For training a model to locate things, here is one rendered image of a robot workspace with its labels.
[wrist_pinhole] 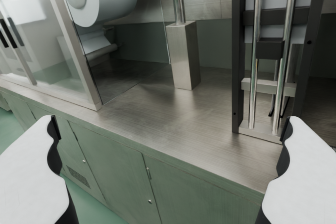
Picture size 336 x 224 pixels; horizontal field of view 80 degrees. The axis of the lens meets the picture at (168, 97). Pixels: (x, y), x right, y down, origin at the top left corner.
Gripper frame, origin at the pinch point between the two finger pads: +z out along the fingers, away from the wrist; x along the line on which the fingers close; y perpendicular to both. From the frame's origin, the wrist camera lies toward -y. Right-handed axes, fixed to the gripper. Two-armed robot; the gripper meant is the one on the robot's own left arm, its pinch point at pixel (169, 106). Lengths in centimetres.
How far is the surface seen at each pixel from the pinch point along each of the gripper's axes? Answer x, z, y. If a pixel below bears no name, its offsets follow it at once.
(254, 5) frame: 16.9, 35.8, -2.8
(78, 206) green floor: -70, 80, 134
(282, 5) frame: 22.2, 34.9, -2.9
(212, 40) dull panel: 19, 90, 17
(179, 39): 2, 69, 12
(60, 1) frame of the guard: -36, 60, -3
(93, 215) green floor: -56, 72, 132
